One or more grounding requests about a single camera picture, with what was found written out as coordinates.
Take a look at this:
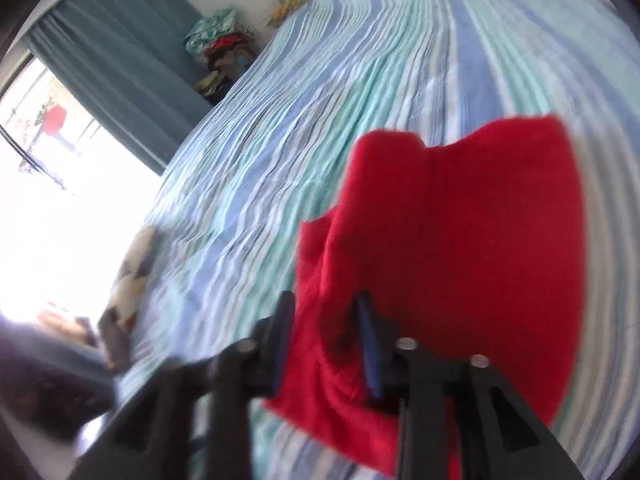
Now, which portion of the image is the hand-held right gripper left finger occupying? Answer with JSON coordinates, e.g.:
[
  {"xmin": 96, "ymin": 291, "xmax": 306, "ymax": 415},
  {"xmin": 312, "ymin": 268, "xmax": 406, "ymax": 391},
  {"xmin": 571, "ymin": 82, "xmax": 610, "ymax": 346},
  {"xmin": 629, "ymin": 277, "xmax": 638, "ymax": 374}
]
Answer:
[{"xmin": 67, "ymin": 290, "xmax": 297, "ymax": 480}]

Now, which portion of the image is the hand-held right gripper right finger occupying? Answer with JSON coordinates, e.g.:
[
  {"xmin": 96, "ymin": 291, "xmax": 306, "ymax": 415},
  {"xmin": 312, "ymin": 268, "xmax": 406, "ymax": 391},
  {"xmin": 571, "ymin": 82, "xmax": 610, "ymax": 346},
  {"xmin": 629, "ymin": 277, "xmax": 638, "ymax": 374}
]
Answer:
[{"xmin": 356, "ymin": 292, "xmax": 587, "ymax": 480}]

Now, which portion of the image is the red sweater with white print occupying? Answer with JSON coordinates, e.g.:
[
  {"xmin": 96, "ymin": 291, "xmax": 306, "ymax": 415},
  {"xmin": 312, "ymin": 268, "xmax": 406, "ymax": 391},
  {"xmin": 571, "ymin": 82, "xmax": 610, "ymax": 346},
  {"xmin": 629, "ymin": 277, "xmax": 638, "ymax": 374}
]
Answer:
[{"xmin": 264, "ymin": 114, "xmax": 587, "ymax": 479}]

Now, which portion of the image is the pile of mixed clothes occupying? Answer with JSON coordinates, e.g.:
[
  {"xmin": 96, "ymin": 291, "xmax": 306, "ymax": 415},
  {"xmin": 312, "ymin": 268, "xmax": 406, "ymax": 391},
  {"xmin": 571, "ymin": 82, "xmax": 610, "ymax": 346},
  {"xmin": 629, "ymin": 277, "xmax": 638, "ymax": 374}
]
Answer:
[{"xmin": 183, "ymin": 6, "xmax": 259, "ymax": 99}]

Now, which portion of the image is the window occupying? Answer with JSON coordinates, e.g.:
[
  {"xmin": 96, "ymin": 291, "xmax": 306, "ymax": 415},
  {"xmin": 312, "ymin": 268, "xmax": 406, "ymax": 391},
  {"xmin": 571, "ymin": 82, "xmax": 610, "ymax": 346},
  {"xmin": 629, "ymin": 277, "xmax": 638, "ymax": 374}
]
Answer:
[{"xmin": 0, "ymin": 55, "xmax": 161, "ymax": 321}]

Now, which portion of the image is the red hanging cloth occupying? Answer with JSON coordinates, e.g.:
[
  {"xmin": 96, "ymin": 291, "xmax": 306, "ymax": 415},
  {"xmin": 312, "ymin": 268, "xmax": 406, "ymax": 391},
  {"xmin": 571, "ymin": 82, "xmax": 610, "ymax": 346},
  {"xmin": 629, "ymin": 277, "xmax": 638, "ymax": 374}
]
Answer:
[{"xmin": 42, "ymin": 104, "xmax": 69, "ymax": 137}]

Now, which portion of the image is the blue-grey curtain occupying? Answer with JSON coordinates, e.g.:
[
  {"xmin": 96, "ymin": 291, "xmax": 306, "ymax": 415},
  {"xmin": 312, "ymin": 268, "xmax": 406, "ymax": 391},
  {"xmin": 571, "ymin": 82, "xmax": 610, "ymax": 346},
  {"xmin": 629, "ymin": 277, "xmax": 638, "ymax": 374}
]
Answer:
[{"xmin": 25, "ymin": 0, "xmax": 216, "ymax": 177}]

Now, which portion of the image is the striped bedspread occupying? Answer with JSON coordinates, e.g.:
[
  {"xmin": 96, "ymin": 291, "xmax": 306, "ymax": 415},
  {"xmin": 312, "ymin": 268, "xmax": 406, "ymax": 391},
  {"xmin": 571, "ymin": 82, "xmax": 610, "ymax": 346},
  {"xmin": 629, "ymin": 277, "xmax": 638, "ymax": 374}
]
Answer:
[{"xmin": 75, "ymin": 0, "xmax": 640, "ymax": 480}]

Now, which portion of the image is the floral bed sheet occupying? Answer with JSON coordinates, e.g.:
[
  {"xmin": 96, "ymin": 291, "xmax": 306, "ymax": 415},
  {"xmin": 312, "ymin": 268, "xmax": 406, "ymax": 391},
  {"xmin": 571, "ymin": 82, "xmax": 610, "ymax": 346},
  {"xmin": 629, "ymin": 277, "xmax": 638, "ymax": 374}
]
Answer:
[{"xmin": 268, "ymin": 0, "xmax": 346, "ymax": 28}]

